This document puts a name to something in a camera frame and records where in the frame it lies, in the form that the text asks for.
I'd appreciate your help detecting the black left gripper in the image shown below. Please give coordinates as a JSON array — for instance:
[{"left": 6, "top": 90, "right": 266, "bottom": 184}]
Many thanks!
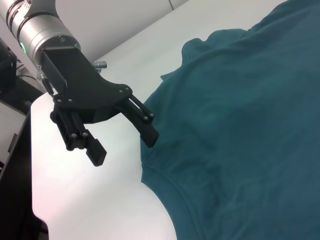
[{"left": 40, "top": 45, "right": 133, "bottom": 168}]

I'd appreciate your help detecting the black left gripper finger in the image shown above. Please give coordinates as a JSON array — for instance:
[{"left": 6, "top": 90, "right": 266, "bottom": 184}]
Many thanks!
[{"left": 113, "top": 94, "right": 160, "bottom": 149}]

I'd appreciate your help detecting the teal blue t-shirt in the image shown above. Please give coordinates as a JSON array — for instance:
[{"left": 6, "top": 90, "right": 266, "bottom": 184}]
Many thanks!
[{"left": 140, "top": 0, "right": 320, "bottom": 240}]

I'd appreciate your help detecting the silver metal knob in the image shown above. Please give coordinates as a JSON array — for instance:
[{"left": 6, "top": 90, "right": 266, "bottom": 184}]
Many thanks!
[{"left": 92, "top": 60, "right": 108, "bottom": 74}]

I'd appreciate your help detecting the black equipment box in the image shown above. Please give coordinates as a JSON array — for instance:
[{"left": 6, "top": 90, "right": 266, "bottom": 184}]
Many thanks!
[{"left": 0, "top": 37, "right": 18, "bottom": 96}]

